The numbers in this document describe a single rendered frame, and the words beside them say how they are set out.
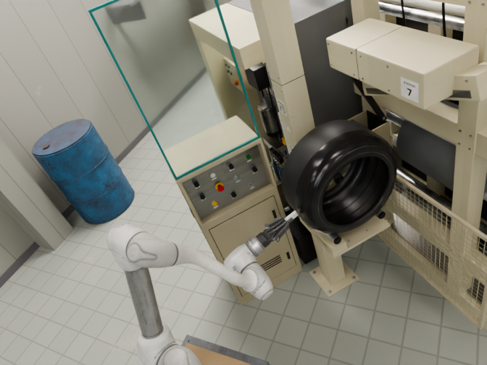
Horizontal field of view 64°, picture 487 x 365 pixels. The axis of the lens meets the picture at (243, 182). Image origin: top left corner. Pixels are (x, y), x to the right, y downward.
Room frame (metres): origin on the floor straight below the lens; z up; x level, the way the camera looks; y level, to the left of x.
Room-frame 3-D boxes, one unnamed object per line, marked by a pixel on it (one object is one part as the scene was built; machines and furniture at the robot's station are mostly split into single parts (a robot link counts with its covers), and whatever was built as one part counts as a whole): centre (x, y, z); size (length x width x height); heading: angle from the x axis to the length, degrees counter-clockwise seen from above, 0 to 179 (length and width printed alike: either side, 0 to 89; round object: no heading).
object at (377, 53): (1.46, -0.77, 1.71); 0.61 x 0.25 x 0.15; 11
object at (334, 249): (1.49, -0.32, 0.84); 0.36 x 0.09 x 0.06; 11
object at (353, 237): (1.52, -0.45, 0.80); 0.37 x 0.36 x 0.02; 101
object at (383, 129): (1.81, -0.78, 1.05); 0.20 x 0.15 x 0.30; 11
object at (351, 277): (1.77, -0.38, 0.01); 0.27 x 0.27 x 0.02; 11
